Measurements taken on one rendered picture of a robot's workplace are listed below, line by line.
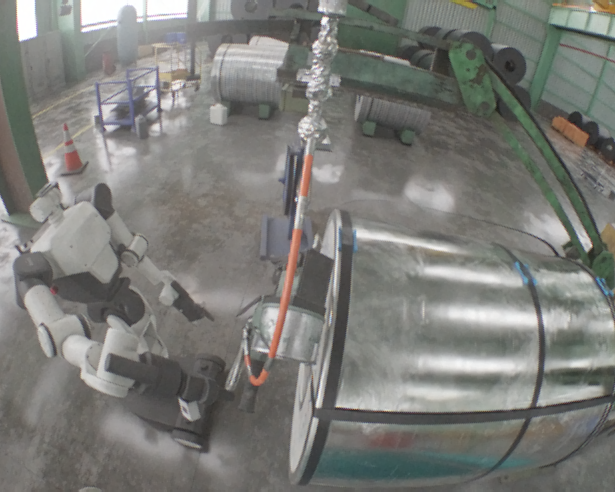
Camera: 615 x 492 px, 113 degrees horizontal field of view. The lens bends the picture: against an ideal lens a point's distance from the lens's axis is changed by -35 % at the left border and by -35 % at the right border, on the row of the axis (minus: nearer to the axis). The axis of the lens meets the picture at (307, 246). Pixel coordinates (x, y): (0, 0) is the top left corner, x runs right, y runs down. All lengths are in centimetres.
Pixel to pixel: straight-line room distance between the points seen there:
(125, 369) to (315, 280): 42
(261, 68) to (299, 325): 526
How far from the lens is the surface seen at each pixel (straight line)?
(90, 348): 69
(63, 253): 104
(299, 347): 63
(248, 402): 77
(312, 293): 67
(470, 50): 134
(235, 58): 586
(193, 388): 65
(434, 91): 135
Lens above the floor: 196
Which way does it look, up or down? 41 degrees down
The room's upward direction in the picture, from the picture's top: 10 degrees clockwise
